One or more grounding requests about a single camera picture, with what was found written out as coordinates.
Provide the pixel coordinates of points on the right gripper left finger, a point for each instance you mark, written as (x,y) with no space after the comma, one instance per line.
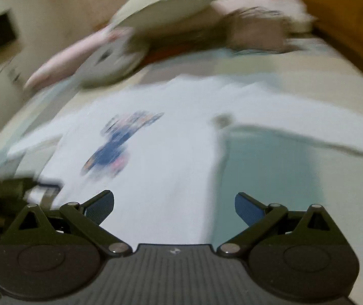
(86,219)

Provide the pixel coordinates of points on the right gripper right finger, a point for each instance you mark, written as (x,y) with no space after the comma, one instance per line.
(261,221)

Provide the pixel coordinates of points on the white printed sweatshirt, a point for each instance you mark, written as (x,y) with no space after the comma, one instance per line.
(175,155)

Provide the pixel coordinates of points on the pink floral folded quilt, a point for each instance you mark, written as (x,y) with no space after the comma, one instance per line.
(64,64)

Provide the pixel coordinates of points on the grey donut cushion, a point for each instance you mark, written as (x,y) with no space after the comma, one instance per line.
(112,62)

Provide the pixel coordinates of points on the pink leather handbag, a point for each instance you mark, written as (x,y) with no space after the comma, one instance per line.
(258,29)

